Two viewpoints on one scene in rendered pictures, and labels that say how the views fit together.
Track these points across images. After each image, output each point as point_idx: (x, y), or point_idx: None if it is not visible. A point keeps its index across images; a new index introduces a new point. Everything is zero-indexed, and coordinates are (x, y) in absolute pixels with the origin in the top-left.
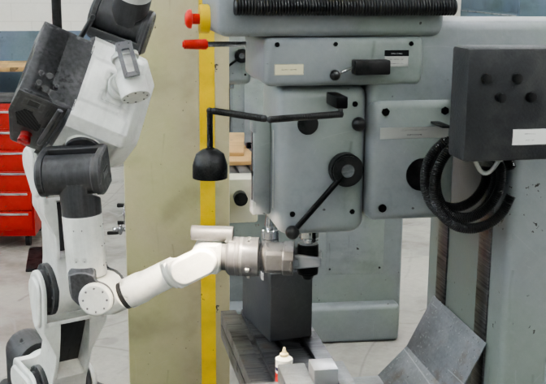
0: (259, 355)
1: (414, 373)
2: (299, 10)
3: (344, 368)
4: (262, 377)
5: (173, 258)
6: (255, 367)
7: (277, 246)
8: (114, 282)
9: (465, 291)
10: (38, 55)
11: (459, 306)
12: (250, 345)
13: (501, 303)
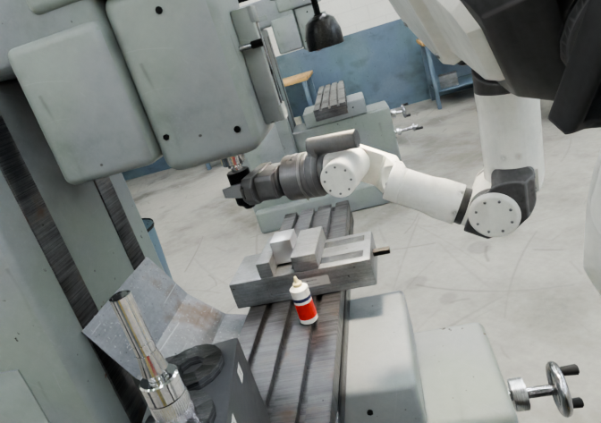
0: (301, 410)
1: (170, 347)
2: None
3: (261, 255)
4: (322, 340)
5: (387, 156)
6: (321, 360)
7: (267, 170)
8: (474, 185)
9: (109, 257)
10: None
11: (111, 281)
12: (307, 418)
13: (137, 210)
